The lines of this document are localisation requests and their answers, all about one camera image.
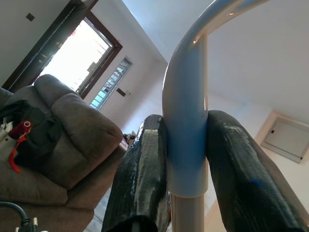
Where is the grey fabric sofa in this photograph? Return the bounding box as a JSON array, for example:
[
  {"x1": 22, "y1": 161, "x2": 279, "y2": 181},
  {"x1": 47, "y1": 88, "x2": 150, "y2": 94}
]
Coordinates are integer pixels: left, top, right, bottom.
[{"x1": 0, "y1": 73, "x2": 126, "y2": 232}]

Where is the beige long-handled dustpan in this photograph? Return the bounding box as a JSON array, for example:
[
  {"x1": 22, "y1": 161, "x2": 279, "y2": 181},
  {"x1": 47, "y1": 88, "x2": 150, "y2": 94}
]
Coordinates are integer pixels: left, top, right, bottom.
[{"x1": 161, "y1": 0, "x2": 271, "y2": 232}]

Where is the black bag with red tassel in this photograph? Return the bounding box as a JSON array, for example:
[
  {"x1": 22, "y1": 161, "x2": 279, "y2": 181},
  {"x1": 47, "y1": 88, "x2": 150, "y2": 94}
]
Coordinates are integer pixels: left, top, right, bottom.
[{"x1": 0, "y1": 100, "x2": 64, "y2": 174}]

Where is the glass louvre window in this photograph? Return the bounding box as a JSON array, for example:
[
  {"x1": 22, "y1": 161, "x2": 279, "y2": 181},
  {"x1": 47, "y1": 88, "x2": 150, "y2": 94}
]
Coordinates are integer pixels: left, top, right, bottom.
[{"x1": 90, "y1": 57, "x2": 133, "y2": 111}]

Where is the beige wall electrical panel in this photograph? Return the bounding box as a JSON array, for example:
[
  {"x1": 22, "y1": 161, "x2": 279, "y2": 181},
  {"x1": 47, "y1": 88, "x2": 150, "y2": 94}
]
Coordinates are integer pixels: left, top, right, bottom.
[{"x1": 255, "y1": 109, "x2": 309, "y2": 164}]

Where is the dark brown door frame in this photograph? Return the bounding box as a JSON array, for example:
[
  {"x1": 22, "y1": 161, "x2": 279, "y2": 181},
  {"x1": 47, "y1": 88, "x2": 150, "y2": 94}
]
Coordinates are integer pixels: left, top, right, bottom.
[{"x1": 0, "y1": 0, "x2": 123, "y2": 99}]

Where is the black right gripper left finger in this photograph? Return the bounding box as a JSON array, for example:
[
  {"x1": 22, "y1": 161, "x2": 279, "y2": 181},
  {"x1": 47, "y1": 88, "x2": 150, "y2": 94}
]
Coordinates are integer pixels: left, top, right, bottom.
[{"x1": 102, "y1": 114, "x2": 171, "y2": 232}]

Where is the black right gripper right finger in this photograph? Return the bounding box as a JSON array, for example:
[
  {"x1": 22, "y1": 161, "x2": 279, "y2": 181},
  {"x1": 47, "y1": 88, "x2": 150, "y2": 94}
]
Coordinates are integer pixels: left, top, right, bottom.
[{"x1": 205, "y1": 110, "x2": 309, "y2": 232}]

